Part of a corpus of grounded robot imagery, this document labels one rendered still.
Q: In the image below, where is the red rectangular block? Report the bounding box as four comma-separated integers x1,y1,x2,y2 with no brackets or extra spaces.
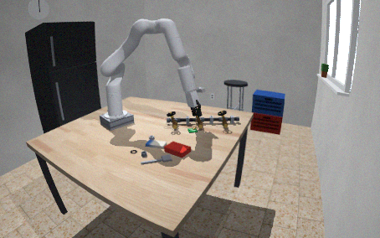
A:
164,142,191,158

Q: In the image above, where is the dark grey pipe with tee junction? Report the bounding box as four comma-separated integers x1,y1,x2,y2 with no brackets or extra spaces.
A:
167,111,239,129

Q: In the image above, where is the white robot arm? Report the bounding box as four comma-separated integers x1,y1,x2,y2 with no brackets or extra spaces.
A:
100,18,205,119

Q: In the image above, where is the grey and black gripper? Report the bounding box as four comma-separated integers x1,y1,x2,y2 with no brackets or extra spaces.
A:
185,90,202,117

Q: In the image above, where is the green tag with gold chain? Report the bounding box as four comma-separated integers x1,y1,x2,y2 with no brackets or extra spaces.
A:
188,126,198,132

